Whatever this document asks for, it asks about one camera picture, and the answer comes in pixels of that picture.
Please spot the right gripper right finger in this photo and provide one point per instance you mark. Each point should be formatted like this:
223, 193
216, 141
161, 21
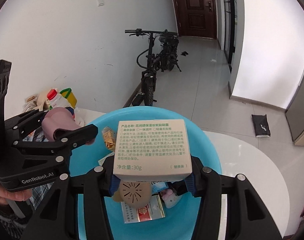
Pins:
247, 215

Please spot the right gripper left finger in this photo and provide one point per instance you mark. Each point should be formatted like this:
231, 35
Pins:
57, 215

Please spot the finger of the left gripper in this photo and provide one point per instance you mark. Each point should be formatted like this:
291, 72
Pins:
18, 127
69, 141

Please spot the pink plastic cup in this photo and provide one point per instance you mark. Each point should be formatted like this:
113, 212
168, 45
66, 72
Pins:
57, 122

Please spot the beige cosmetic box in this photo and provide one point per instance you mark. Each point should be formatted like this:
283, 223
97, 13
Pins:
152, 151

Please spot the person left hand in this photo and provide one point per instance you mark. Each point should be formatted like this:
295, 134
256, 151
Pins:
14, 196

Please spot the blue plaid shirt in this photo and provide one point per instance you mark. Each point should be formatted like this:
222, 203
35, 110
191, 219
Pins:
41, 189

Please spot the beige cloth bag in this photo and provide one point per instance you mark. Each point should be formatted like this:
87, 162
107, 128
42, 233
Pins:
38, 101

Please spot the red cap milk bottle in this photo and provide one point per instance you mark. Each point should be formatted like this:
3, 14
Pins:
57, 100

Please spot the gold snack packet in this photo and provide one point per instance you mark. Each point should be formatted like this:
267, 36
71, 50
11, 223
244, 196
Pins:
109, 138

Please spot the blue plastic basin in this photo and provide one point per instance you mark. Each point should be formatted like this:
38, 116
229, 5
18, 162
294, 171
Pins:
179, 221

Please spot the pink white plush toy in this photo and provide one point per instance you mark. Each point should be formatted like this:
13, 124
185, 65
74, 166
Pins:
170, 198

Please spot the brown round vented disc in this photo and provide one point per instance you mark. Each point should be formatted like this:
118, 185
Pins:
134, 194

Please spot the black bag on floor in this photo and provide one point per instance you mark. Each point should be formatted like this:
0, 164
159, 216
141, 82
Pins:
261, 127

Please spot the red white cigarette pack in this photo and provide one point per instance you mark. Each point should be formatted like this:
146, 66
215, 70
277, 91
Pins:
152, 211

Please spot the white RA sachet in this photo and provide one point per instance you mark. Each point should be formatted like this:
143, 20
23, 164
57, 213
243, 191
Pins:
157, 187

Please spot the black electric bicycle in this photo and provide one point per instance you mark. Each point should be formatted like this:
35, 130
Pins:
160, 55

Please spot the dark wooden door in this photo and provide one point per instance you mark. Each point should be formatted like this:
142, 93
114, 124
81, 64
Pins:
196, 18

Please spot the white wall switch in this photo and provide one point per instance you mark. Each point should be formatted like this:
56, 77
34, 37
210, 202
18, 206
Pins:
100, 3

